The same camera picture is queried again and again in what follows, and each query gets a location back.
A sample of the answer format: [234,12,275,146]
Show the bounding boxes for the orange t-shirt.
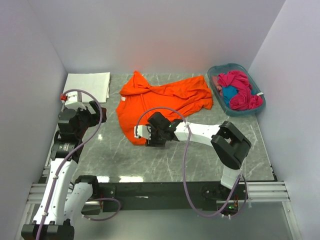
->
[116,71,214,145]

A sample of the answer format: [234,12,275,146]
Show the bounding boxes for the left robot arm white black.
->
[21,100,107,240]

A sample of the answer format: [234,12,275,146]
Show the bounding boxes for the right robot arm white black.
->
[134,111,252,200]

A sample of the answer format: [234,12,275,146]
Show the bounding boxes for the folded white t-shirt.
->
[63,72,111,103]

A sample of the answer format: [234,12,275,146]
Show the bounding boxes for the pink garment in basket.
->
[212,76,223,97]

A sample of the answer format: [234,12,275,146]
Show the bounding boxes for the blue t-shirt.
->
[222,85,238,108]

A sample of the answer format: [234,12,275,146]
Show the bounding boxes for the black base crossbar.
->
[79,181,248,216]

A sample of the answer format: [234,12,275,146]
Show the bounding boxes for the teal plastic laundry basket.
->
[207,63,266,117]

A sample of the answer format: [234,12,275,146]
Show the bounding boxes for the magenta t-shirt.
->
[218,70,263,111]

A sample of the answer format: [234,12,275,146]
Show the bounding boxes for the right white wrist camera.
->
[134,125,151,140]

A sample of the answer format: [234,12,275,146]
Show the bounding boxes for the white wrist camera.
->
[60,91,86,111]
[134,125,151,140]

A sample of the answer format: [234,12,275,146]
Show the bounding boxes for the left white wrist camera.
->
[60,91,86,111]

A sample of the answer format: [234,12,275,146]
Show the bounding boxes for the aluminium frame rails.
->
[14,102,302,240]

